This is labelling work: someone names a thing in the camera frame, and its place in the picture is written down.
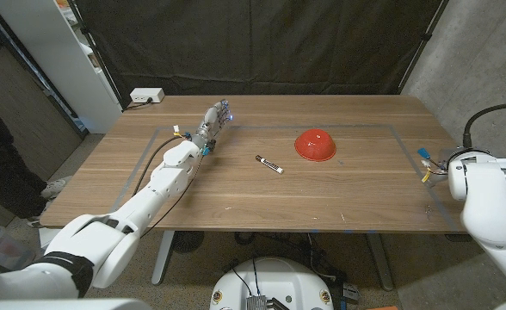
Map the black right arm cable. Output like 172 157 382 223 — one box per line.
462 102 506 150

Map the white power strip box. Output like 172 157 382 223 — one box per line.
129 87 166 104

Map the white cabinet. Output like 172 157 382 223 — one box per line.
0 0 123 134

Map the clear plastic storage bin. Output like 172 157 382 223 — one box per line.
0 226 37 272

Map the grey table leg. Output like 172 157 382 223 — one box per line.
367 232 395 292
151 231 176 286

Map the black round floor fan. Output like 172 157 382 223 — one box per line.
171 231 206 254

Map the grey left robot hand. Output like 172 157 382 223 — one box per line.
191 99 234 150

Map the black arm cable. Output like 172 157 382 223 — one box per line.
462 102 506 150
132 133 185 197

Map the black backdrop curtain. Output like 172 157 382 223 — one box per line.
72 0 447 96

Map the black backdrop stand pole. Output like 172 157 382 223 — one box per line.
67 0 127 109
397 0 450 94

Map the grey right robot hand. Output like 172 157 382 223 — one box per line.
431 148 456 184

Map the black power strip cable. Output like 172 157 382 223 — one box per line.
123 99 153 112

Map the brown and white marker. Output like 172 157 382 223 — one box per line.
255 154 285 175

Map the red plastic bowl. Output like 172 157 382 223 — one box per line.
294 128 337 163

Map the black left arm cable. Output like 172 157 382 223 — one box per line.
132 133 185 197

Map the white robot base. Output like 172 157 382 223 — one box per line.
209 257 335 310

